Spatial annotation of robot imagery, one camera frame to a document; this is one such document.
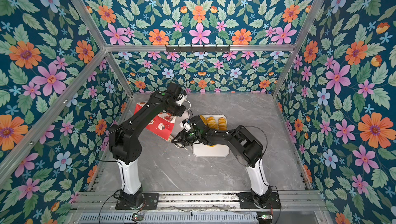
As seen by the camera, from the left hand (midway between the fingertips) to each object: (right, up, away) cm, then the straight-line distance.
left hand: (183, 108), depth 88 cm
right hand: (-5, -18, -5) cm, 20 cm away
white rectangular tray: (+11, -25, +2) cm, 28 cm away
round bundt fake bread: (+16, -18, -17) cm, 29 cm away
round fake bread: (+17, -10, +9) cm, 22 cm away
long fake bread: (+24, -11, +12) cm, 29 cm away
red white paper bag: (-10, -9, -4) cm, 14 cm away
